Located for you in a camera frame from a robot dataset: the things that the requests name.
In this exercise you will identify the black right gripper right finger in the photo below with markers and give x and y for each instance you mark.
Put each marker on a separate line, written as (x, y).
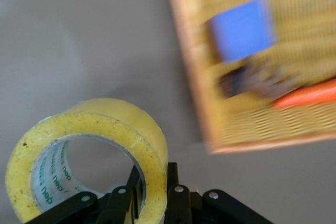
(183, 205)

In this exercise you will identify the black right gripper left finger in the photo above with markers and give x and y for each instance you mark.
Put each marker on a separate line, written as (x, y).
(115, 205)

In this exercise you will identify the yellow clear tape roll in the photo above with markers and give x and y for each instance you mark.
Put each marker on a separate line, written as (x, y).
(23, 161)

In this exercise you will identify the orange-rimmed yellow wicker tray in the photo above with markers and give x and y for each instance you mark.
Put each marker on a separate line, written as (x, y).
(288, 129)

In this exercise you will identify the brown toy animal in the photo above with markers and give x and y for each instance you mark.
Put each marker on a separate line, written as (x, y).
(249, 82)

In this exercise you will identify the orange toy carrot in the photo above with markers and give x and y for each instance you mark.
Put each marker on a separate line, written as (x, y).
(309, 95)

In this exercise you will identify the brown table cover sheet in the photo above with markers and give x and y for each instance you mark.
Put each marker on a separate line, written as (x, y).
(78, 37)

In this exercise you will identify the purple foam cube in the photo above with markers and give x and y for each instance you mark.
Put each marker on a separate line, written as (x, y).
(244, 30)

